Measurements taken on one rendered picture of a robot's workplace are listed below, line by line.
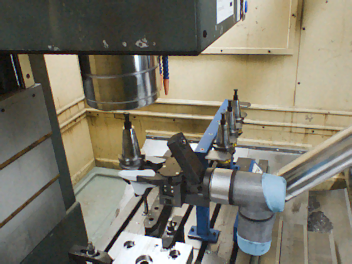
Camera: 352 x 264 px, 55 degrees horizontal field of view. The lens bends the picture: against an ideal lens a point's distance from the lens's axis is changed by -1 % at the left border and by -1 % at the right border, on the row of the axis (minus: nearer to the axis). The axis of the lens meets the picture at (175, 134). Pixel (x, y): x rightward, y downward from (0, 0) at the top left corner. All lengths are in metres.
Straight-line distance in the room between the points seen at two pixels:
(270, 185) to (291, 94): 1.04
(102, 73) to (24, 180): 0.61
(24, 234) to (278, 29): 1.30
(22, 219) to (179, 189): 0.62
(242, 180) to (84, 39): 0.40
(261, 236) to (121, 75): 0.44
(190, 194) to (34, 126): 0.60
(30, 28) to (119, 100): 0.20
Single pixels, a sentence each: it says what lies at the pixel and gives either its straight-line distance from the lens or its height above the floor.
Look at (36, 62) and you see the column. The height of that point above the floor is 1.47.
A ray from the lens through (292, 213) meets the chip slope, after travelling 1.63.
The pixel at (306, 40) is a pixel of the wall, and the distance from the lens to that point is 1.64.
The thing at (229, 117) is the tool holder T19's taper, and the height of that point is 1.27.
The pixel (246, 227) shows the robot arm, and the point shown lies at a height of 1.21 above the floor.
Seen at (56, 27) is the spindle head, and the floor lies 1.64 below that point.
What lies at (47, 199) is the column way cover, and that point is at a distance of 1.28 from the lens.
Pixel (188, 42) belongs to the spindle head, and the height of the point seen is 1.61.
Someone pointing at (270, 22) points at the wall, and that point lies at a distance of 1.63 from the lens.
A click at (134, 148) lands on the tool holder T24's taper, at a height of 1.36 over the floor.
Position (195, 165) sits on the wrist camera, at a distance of 0.73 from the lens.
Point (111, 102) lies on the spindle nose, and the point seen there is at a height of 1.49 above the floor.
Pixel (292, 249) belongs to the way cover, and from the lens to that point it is 1.43.
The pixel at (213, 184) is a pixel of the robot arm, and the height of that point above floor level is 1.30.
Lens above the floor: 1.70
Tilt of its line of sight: 25 degrees down
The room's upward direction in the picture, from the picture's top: 4 degrees counter-clockwise
